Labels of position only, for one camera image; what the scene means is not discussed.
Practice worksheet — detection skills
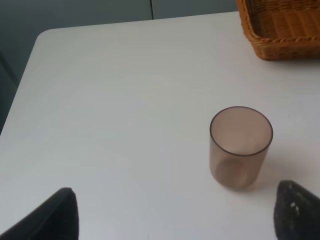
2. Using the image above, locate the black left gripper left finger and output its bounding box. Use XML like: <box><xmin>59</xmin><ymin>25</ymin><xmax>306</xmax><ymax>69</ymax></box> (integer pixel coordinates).
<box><xmin>0</xmin><ymin>187</ymin><xmax>80</xmax><ymax>240</ymax></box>

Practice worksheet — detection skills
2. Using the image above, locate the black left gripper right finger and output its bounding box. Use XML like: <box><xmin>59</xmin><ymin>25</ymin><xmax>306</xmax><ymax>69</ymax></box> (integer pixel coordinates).
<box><xmin>273</xmin><ymin>180</ymin><xmax>320</xmax><ymax>240</ymax></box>

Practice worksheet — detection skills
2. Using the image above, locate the brown wicker basket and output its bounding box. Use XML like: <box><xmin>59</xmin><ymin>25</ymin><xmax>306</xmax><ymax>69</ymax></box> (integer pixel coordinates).
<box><xmin>236</xmin><ymin>0</ymin><xmax>320</xmax><ymax>61</ymax></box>

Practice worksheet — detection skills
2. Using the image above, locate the brown translucent plastic cup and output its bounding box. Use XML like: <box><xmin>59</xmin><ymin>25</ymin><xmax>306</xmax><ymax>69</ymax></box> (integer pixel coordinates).
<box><xmin>209</xmin><ymin>106</ymin><xmax>274</xmax><ymax>190</ymax></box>

